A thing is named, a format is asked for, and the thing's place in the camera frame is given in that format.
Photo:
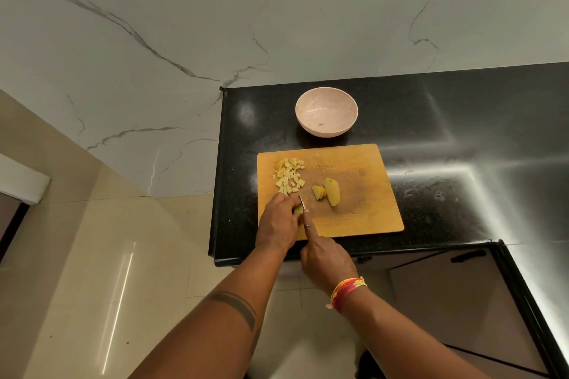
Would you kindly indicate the yellow potato half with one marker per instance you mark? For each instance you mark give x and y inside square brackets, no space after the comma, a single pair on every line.
[332,191]

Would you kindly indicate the person's right hand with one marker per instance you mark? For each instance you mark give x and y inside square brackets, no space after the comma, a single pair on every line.
[329,263]

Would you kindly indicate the pink speckled bowl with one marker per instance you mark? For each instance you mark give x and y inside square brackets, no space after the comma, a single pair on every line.
[326,108]

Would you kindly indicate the person's left forearm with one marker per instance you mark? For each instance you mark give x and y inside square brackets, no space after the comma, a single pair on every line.
[222,334]

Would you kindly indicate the person's left hand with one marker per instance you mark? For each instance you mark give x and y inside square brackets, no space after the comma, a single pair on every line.
[278,225]

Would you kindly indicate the person's right forearm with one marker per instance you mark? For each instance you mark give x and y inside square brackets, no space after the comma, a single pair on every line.
[409,338]

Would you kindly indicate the potato slice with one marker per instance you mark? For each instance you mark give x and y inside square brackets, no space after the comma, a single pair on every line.
[298,210]

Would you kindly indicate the wooden cutting board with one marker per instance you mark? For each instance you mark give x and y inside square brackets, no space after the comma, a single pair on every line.
[369,214]

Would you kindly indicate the pile of diced potato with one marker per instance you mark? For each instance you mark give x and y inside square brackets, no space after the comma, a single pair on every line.
[289,175]

